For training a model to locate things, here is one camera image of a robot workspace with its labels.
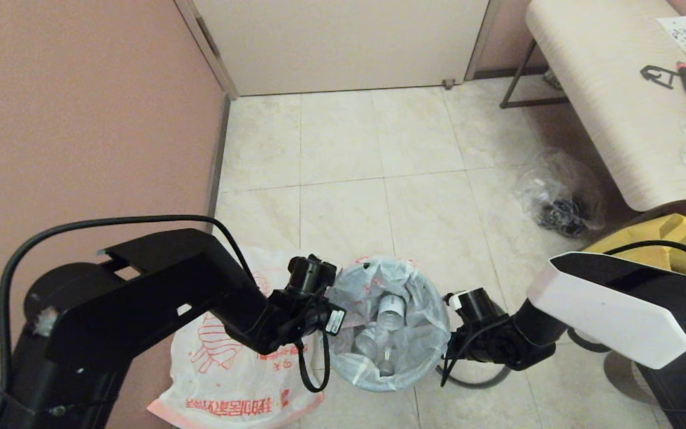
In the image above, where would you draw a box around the white red-print trash bag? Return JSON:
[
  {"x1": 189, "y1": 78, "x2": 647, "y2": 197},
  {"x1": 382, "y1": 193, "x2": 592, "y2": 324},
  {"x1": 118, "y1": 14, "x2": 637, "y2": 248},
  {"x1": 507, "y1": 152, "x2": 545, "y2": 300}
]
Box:
[
  {"x1": 326, "y1": 256, "x2": 453, "y2": 393},
  {"x1": 146, "y1": 245, "x2": 325, "y2": 429}
]

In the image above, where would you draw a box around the flat white red-print trash bag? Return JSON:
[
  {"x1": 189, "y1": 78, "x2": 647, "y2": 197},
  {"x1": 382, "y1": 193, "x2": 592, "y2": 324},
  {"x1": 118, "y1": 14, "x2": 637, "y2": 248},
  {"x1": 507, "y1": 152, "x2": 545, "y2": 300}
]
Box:
[{"x1": 146, "y1": 245, "x2": 325, "y2": 429}]

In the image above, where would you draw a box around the clear bag with black items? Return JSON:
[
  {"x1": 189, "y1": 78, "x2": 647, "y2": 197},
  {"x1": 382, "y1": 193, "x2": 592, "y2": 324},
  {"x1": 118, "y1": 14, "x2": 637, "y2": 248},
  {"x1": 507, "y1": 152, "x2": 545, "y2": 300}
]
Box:
[{"x1": 513, "y1": 147, "x2": 609, "y2": 240}]

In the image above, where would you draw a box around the yellow fabric tote bag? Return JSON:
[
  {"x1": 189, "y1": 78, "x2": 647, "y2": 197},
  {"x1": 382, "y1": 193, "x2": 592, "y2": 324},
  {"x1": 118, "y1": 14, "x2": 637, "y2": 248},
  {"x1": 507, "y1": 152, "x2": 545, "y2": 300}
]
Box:
[{"x1": 584, "y1": 213, "x2": 686, "y2": 282}]

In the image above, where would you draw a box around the clear bottle with white label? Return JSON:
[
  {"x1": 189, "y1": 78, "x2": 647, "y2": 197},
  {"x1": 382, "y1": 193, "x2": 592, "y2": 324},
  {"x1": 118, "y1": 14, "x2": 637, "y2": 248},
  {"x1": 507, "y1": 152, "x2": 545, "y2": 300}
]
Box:
[{"x1": 376, "y1": 294, "x2": 407, "y2": 329}]

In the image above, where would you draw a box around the beige ribbed bin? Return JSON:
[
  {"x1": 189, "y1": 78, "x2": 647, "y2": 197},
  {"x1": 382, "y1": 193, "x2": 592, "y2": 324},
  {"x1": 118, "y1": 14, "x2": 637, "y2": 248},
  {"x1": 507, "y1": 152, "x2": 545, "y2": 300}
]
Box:
[{"x1": 603, "y1": 350, "x2": 660, "y2": 413}]

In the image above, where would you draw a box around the white door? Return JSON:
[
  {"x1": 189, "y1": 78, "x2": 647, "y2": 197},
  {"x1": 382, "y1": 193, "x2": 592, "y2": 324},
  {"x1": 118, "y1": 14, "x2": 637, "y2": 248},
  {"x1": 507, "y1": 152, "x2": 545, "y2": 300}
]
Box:
[{"x1": 191, "y1": 0, "x2": 490, "y2": 97}]

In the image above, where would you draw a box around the beige bench with metal legs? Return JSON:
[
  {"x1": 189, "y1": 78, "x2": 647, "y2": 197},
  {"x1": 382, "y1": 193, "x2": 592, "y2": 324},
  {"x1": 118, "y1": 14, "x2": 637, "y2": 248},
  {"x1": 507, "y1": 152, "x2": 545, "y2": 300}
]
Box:
[{"x1": 500, "y1": 0, "x2": 686, "y2": 213}]

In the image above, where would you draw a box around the black metal hook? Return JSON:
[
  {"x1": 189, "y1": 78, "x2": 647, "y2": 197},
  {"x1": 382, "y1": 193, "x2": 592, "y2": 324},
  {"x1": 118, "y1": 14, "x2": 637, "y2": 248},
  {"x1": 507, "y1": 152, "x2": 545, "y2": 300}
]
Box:
[{"x1": 640, "y1": 65, "x2": 681, "y2": 92}]

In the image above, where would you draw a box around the grey wall baseboard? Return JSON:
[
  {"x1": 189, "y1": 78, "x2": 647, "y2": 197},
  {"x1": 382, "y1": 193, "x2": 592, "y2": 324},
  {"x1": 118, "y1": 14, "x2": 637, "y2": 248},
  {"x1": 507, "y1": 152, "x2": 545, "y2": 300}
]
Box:
[{"x1": 202, "y1": 95, "x2": 231, "y2": 234}]

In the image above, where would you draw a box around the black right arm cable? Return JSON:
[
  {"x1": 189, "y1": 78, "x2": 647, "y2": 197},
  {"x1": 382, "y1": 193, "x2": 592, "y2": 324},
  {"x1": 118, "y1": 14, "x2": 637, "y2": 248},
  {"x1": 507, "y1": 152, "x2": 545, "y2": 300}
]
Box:
[{"x1": 441, "y1": 240, "x2": 686, "y2": 388}]

